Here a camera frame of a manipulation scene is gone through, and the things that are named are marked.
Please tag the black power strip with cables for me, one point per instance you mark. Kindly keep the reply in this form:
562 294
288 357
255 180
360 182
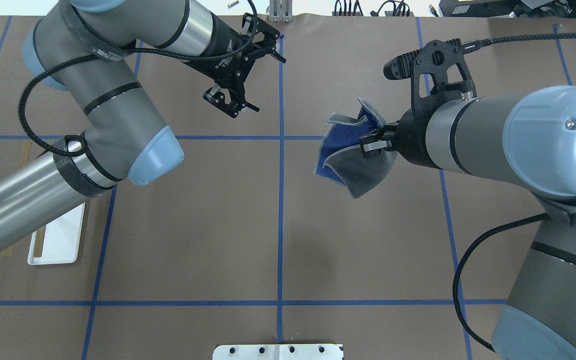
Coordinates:
363 8

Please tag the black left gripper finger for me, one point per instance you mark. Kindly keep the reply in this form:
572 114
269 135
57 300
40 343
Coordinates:
261 39
228 101

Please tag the black equipment box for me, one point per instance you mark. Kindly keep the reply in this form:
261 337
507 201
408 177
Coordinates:
508 8

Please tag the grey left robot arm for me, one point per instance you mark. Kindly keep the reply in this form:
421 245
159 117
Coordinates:
81 46

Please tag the grey and blue towel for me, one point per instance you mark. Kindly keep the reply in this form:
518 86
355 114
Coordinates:
340 157

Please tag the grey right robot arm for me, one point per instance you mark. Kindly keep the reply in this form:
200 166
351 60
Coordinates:
528 140

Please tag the white mounting plate with bolts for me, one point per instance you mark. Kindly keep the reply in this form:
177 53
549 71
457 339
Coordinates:
279 351

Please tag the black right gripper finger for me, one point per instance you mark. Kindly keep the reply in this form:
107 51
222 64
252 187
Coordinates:
376 141

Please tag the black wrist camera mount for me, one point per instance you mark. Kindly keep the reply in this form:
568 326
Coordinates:
438 73

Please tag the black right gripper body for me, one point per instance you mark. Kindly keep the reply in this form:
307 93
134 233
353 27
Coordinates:
412 137

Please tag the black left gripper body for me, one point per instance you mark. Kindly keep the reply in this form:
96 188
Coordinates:
221 51

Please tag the white towel rack with wooden bars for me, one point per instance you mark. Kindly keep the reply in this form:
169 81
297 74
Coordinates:
58 242

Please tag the grey metal bracket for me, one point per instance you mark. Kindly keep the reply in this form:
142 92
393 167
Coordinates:
280 11

